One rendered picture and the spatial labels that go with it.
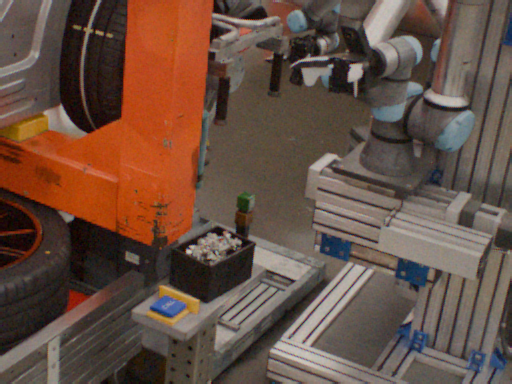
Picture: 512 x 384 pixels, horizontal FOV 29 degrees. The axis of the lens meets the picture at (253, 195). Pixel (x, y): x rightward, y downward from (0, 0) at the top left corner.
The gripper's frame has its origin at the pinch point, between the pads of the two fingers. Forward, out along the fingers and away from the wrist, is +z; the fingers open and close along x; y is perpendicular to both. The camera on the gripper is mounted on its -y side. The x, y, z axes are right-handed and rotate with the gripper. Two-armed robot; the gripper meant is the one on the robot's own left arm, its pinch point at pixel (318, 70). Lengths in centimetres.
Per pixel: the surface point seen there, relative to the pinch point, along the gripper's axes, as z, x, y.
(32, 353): 32, 62, 77
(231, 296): -19, 41, 74
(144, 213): -11, 66, 54
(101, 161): -10, 82, 43
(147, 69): -11, 63, 13
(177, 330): 4, 39, 74
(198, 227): -83, 115, 97
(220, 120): -51, 74, 39
